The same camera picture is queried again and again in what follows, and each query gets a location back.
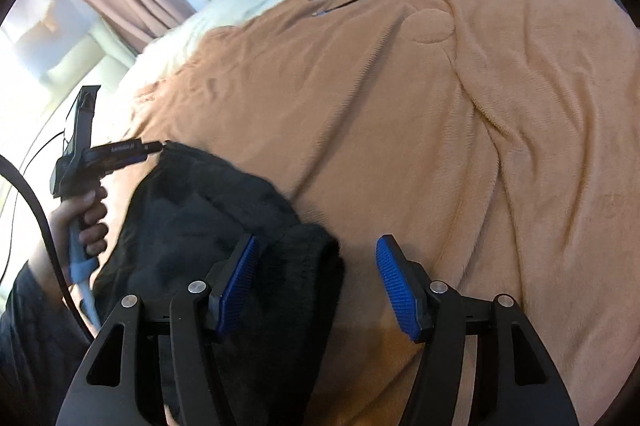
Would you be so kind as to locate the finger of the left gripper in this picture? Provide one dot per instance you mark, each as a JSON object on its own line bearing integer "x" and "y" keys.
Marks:
{"x": 114, "y": 156}

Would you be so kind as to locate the orange fleece blanket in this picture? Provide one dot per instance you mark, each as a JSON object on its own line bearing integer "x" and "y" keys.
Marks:
{"x": 498, "y": 140}

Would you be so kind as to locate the person's dark clothing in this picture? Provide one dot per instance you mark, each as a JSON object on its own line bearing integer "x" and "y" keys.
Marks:
{"x": 41, "y": 349}

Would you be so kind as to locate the person's left hand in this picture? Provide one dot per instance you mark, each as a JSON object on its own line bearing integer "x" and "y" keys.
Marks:
{"x": 88, "y": 211}

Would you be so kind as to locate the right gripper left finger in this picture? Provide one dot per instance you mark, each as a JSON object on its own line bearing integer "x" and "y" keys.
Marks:
{"x": 118, "y": 382}

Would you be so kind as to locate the black pants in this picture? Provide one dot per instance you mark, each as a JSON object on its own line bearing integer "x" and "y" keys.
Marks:
{"x": 188, "y": 214}

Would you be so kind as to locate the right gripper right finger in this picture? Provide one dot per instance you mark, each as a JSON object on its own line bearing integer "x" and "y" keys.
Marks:
{"x": 516, "y": 382}

